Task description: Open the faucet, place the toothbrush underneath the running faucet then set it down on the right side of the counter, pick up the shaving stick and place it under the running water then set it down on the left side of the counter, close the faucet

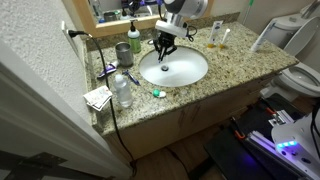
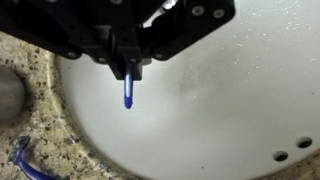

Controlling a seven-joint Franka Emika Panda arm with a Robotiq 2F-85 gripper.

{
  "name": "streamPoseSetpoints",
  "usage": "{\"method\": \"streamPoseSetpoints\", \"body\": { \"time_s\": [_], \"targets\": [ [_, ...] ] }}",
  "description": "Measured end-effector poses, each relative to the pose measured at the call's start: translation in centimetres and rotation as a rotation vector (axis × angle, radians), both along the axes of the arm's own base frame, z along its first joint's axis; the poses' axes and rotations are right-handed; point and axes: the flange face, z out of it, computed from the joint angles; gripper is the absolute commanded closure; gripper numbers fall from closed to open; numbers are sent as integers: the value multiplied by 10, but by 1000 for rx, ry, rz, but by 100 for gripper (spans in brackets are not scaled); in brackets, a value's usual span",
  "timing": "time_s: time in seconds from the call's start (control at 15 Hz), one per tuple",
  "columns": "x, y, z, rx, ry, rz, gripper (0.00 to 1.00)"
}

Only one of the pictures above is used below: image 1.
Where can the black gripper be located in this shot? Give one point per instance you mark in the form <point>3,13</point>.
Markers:
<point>165,40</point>

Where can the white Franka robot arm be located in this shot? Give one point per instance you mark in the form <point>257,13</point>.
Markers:
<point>186,6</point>

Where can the metal sink drain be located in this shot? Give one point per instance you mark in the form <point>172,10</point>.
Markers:
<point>165,68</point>

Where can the white oval sink basin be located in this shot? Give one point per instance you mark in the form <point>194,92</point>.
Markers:
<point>183,68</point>

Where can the green soap pump bottle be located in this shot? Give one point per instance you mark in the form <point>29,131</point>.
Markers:
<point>134,41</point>

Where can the steel tumbler cup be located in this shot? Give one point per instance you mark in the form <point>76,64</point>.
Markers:
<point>124,55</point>

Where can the blue razor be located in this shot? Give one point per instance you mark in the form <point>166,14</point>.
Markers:
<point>132,78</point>

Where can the green white lens case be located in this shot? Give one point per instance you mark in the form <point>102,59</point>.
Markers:
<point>159,94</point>

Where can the small clear plastic cap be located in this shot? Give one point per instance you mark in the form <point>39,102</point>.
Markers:
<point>183,92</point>

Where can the clear plastic bottle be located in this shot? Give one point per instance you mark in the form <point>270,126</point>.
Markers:
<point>123,91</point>

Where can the purple toothpaste tube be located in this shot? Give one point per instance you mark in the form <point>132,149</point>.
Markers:
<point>108,70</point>

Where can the small white tube yellow cap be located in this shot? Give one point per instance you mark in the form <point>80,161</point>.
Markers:
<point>224,36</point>

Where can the beige vanity cabinet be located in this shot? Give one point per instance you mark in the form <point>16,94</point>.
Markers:
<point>173,123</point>

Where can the white paper packet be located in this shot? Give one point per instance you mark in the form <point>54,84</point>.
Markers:
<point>97,97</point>

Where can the wood framed mirror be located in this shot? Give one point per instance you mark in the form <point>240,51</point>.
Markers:
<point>83,16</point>

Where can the tall white cream tube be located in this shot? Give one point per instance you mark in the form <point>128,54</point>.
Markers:
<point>261,38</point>

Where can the black orange clamp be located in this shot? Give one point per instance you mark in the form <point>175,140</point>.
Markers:
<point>238,130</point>
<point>271,111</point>

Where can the black robot cart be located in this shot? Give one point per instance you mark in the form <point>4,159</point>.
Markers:
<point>230,156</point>

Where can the white toilet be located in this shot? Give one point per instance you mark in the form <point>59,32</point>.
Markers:
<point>296,76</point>

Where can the white door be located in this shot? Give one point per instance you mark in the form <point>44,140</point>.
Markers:
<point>33,116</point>

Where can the white wall outlet plate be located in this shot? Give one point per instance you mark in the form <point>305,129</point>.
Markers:
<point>68,38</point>

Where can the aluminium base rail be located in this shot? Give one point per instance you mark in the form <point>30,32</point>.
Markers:
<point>263,141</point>

